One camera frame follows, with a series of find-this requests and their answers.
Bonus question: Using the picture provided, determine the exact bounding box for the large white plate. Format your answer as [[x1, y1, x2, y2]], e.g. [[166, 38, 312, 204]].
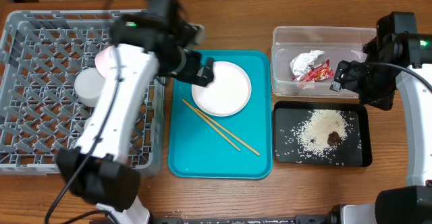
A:
[[191, 61, 252, 117]]

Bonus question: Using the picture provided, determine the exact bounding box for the red snack wrapper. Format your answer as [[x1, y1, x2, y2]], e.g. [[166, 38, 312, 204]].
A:
[[290, 50, 334, 82]]

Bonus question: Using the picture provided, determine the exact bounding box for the brown food scrap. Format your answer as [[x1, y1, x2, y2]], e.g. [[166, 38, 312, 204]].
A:
[[327, 132, 342, 146]]

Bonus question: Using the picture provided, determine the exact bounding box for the rice pile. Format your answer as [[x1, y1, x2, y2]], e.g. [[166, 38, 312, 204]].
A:
[[274, 108, 362, 167]]

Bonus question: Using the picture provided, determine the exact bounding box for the small pink plate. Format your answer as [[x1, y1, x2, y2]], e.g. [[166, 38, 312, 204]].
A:
[[94, 46, 115, 78]]

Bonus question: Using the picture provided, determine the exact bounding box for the grey bowl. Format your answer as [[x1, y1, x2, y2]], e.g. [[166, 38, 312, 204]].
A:
[[74, 67, 105, 107]]

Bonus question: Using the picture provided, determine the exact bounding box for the white cup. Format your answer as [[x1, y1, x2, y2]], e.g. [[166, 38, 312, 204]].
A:
[[83, 117, 92, 131]]

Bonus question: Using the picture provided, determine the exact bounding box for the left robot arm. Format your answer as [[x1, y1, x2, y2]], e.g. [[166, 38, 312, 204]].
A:
[[56, 0, 214, 223]]

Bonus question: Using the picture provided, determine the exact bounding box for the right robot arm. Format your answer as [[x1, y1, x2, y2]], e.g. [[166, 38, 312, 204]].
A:
[[326, 11, 431, 224]]

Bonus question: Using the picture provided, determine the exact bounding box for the black waste tray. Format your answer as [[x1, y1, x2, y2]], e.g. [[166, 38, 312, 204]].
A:
[[273, 101, 373, 167]]

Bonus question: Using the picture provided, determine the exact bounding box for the grey dishwasher rack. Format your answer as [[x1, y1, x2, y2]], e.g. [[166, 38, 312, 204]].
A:
[[0, 9, 171, 177]]

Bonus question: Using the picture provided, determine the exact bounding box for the clear plastic bin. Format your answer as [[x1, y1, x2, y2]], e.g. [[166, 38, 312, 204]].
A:
[[271, 26, 376, 99]]

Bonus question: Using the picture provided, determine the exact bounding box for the teal serving tray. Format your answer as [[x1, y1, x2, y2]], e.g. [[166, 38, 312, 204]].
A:
[[168, 50, 273, 179]]

